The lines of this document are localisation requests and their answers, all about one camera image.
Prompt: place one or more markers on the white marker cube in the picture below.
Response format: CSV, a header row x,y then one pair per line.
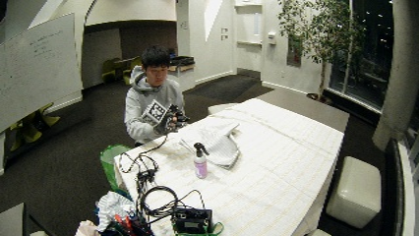
x,y
155,112

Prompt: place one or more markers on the person in grey hoodie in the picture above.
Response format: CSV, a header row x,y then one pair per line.
x,y
147,93

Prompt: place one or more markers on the white folded towel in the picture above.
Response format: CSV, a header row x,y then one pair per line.
x,y
219,144

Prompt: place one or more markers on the small wooden desk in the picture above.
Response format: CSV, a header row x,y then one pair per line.
x,y
183,69

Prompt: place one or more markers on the spray bottle with purple label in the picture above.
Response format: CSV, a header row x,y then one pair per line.
x,y
200,164

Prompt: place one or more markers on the black bag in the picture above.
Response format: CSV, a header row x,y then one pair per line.
x,y
181,60

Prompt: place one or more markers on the yellow-green chair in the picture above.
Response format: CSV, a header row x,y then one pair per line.
x,y
111,69
32,126

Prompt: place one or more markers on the green bag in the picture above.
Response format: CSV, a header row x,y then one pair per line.
x,y
110,160

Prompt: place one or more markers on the white tablecloth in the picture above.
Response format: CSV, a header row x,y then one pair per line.
x,y
271,164

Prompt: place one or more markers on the crumpled white plastic bag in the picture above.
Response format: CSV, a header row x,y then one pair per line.
x,y
112,205

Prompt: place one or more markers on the black electronic box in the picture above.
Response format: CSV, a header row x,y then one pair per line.
x,y
192,221

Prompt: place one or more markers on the bundle of coloured tools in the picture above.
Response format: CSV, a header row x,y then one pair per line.
x,y
128,224

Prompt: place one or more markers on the large whiteboard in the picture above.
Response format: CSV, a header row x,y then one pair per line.
x,y
38,65

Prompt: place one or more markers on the indoor potted tree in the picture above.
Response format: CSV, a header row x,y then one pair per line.
x,y
321,36

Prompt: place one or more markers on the large dark window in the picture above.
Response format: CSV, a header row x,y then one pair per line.
x,y
366,55

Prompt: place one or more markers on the white square ottoman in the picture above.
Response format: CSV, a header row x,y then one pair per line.
x,y
356,193

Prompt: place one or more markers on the white wall thermostat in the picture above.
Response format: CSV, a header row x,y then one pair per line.
x,y
272,37

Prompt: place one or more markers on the dark wall picture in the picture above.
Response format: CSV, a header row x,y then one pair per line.
x,y
295,52

